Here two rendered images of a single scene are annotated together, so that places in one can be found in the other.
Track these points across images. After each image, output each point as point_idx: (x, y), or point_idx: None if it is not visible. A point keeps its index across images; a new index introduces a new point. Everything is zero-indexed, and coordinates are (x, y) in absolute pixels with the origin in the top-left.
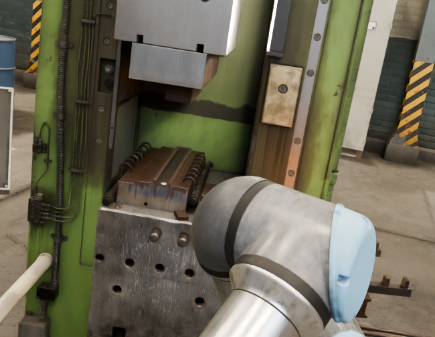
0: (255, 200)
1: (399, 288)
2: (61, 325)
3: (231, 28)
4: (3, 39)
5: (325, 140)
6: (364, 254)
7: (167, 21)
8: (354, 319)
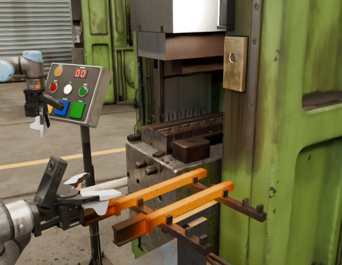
0: None
1: (195, 243)
2: None
3: (182, 11)
4: None
5: (271, 105)
6: None
7: (148, 13)
8: (1, 215)
